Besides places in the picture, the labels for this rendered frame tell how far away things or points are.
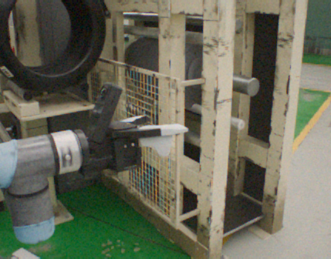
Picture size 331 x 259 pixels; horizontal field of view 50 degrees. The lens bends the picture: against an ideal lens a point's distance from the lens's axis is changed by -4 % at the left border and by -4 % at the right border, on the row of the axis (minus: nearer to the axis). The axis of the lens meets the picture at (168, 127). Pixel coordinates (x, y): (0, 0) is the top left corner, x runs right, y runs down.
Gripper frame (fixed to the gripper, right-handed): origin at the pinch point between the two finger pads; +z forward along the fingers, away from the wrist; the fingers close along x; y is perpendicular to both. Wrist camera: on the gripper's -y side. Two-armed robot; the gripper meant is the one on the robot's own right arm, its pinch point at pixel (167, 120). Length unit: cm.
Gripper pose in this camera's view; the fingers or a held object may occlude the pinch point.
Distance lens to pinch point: 77.0
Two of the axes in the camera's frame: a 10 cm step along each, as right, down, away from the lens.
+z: 8.5, -1.7, 5.0
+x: 5.2, 1.5, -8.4
